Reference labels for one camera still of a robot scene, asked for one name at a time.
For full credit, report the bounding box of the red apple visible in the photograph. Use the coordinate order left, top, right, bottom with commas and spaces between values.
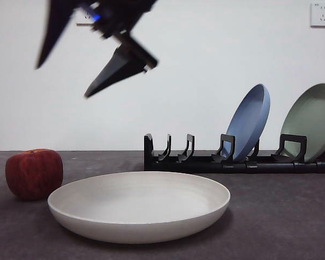
4, 148, 64, 202

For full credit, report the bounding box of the pale yellow plate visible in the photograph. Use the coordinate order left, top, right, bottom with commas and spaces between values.
47, 171, 231, 244

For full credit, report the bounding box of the black plate rack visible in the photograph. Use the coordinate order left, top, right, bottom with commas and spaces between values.
143, 133, 325, 174

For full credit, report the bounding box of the blue plate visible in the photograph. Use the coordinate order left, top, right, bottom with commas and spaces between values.
225, 83, 271, 162

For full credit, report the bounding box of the green plate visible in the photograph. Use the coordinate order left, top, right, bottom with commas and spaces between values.
280, 82, 325, 164

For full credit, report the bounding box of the white wall socket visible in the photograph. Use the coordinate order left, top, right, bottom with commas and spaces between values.
76, 10, 96, 27
310, 2, 325, 28

